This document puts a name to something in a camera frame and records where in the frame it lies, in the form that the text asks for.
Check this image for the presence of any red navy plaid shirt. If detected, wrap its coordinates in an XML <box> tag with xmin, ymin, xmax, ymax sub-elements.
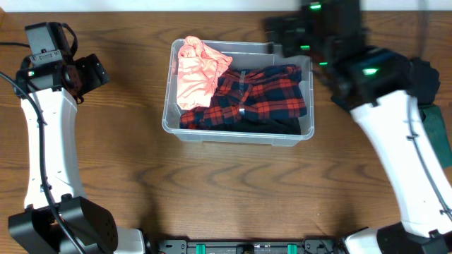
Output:
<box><xmin>179</xmin><ymin>64</ymin><xmax>307</xmax><ymax>131</ymax></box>

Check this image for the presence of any pink garment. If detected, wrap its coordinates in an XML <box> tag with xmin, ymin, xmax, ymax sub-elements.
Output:
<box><xmin>177</xmin><ymin>36</ymin><xmax>233</xmax><ymax>110</ymax></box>

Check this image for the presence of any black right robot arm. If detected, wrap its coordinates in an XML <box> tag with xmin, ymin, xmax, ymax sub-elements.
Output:
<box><xmin>263</xmin><ymin>1</ymin><xmax>451</xmax><ymax>253</ymax></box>

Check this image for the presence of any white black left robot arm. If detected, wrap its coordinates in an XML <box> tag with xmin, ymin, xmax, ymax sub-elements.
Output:
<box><xmin>8</xmin><ymin>22</ymin><xmax>146</xmax><ymax>253</ymax></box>

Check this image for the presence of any black garment with band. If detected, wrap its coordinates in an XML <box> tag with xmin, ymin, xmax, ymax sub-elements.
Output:
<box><xmin>409</xmin><ymin>57</ymin><xmax>441</xmax><ymax>105</ymax></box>

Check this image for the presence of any clear plastic storage bin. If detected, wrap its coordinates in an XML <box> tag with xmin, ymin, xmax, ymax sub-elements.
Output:
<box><xmin>162</xmin><ymin>39</ymin><xmax>315</xmax><ymax>147</ymax></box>

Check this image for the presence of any dark green folded garment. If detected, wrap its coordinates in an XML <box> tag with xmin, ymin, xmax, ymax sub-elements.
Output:
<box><xmin>419</xmin><ymin>104</ymin><xmax>451</xmax><ymax>169</ymax></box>

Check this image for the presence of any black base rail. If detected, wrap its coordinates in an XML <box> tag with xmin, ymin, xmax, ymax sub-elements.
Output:
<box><xmin>150</xmin><ymin>238</ymin><xmax>347</xmax><ymax>254</ymax></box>

